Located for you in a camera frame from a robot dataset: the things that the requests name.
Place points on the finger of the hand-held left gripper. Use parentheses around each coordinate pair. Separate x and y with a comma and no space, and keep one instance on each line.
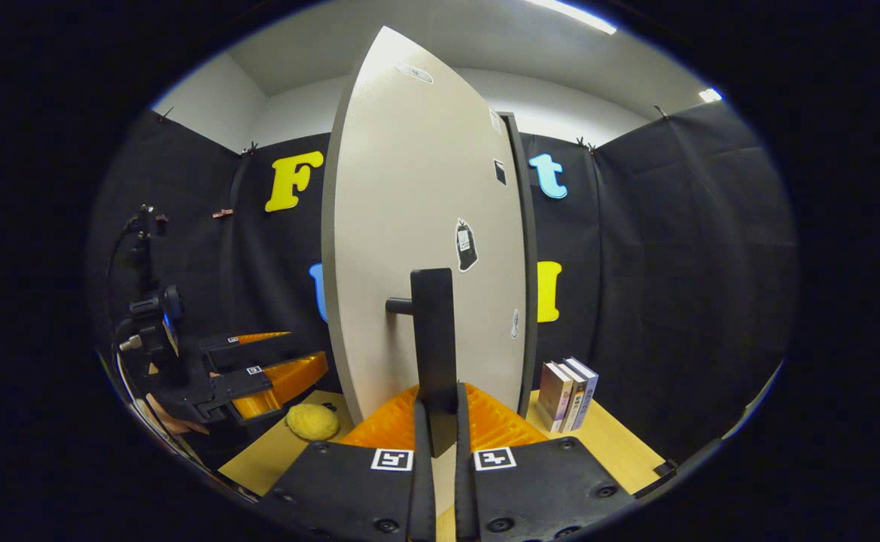
(259,352)
(240,384)

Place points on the black backdrop cloth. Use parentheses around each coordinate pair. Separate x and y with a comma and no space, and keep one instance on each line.
(673,263)

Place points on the dark grey cabinet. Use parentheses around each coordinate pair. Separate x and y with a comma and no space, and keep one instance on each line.
(526,263)

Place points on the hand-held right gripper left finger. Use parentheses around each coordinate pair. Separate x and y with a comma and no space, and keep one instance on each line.
(423,489)

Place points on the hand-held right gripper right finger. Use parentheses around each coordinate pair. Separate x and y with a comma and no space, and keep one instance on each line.
(464,497)

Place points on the beige cabinet door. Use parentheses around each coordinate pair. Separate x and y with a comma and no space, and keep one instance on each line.
(409,188)

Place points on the small ceiling light panel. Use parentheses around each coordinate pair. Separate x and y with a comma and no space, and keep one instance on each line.
(711,95)

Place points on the yellow round soft toy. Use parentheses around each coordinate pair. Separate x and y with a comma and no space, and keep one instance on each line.
(312,423)

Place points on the white spine book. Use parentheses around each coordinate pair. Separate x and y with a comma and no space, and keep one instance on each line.
(573,410)

